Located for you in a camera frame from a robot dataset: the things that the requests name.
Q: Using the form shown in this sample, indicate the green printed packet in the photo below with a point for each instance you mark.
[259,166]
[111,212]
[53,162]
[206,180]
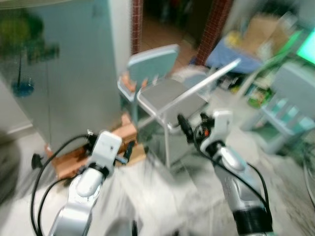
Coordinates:
[258,96]

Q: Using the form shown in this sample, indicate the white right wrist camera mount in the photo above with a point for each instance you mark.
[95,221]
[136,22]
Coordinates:
[220,129]

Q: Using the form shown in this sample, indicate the glowing green screen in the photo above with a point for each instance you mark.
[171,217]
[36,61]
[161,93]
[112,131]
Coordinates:
[307,46]

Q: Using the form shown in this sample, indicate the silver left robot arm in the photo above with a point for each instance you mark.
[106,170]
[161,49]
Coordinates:
[81,196]

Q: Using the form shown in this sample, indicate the wooden fridge base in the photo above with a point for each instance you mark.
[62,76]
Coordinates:
[69,164]

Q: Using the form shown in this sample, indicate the narrow red brick edge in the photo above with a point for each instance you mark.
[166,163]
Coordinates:
[136,24]

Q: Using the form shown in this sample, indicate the black curved plastic piece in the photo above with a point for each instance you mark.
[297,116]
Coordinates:
[36,161]

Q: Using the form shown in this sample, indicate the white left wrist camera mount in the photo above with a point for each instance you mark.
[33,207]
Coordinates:
[106,147]

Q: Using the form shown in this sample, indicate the light blue plastic chair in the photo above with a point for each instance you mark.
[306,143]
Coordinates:
[152,61]

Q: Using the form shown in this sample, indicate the wide red brick pillar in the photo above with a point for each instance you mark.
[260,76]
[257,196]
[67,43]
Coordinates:
[214,24]

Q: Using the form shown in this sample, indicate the teal slatted plastic chair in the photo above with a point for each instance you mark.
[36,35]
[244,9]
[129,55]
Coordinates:
[290,93]

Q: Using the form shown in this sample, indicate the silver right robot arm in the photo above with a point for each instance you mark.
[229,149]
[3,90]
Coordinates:
[231,187]

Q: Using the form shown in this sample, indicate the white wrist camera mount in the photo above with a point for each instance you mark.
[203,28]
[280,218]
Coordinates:
[106,147]
[220,129]

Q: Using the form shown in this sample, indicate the blue cloth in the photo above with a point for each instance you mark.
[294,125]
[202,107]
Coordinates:
[231,56]

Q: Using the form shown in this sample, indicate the grey fridge with flower print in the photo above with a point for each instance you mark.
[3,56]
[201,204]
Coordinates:
[74,73]

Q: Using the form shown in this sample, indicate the brown cardboard box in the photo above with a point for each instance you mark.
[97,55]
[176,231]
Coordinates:
[263,32]

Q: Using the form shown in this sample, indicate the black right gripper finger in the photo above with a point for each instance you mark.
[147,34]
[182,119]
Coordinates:
[185,128]

